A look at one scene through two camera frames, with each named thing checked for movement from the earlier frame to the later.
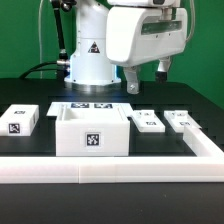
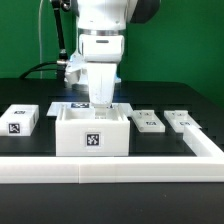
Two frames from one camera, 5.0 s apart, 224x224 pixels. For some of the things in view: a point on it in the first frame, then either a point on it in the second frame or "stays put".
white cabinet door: [147, 121] stays put
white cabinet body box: [87, 131] stays put
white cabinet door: [179, 119] stays put
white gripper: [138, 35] → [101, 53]
